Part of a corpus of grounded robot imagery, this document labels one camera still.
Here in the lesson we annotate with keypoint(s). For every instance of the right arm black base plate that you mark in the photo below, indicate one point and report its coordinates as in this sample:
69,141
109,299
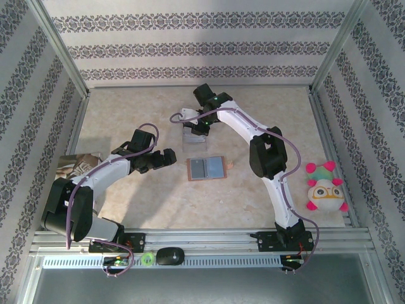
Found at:
265,242

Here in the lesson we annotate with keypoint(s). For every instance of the aluminium mounting rail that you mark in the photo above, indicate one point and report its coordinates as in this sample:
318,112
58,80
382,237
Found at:
202,240

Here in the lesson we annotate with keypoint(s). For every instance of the silver printed credit card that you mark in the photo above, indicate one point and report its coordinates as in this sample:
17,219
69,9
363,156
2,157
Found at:
190,139

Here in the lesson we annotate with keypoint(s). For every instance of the clear acrylic card stand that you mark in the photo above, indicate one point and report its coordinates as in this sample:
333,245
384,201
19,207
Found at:
194,148

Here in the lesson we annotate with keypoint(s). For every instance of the green circuit board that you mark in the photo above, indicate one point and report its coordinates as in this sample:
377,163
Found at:
292,259
117,261

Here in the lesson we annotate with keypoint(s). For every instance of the black computer mouse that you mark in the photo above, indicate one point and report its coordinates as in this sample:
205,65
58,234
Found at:
171,256

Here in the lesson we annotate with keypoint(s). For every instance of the green tape roll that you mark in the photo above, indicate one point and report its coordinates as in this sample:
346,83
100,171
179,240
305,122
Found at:
143,259

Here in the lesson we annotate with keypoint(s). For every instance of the aluminium frame rail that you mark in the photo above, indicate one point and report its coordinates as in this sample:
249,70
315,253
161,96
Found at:
77,126
199,86
324,126

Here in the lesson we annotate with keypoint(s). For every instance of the brown leather card holder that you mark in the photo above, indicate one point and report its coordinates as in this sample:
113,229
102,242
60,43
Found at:
215,168

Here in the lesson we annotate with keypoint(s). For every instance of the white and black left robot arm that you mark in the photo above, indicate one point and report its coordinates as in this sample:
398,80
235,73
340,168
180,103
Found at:
107,169

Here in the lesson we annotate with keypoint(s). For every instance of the dark grey chip card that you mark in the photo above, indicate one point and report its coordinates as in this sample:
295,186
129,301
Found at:
197,169

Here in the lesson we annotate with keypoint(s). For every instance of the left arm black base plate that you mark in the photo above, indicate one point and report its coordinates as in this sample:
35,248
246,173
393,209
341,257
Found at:
139,242

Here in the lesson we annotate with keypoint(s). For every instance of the grey metal panel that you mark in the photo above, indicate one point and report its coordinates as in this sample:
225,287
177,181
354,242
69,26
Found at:
202,288

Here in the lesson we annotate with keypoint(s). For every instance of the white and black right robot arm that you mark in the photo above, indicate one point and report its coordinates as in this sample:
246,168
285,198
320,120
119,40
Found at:
237,122

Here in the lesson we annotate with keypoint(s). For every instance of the photo cover book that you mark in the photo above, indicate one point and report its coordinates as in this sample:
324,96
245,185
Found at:
79,164

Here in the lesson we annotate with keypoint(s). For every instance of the aluminium frame post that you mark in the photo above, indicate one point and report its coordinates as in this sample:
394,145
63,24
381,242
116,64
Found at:
336,47
64,57

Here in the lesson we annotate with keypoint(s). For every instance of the pink and white plush toy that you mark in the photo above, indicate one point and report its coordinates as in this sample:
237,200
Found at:
326,193

